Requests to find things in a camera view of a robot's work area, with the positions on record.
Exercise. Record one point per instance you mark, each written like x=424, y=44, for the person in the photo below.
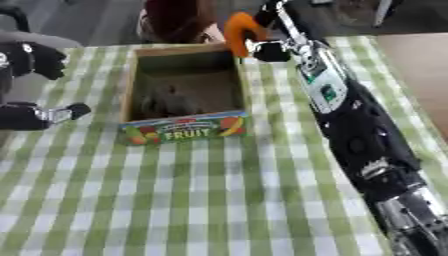
x=178, y=20

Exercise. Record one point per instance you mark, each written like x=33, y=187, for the orange curved toy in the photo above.
x=239, y=28

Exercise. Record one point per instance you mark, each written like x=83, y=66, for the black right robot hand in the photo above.
x=272, y=51

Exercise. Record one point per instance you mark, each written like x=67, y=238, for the grey soft toy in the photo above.
x=170, y=101

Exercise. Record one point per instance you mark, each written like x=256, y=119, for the grey chair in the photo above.
x=35, y=38

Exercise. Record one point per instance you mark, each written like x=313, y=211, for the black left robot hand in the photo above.
x=29, y=60

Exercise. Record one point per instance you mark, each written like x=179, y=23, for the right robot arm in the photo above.
x=361, y=133

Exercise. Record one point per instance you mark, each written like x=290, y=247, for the cardboard box with fruit print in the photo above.
x=185, y=131

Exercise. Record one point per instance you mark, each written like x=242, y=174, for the white furniture leg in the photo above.
x=382, y=11

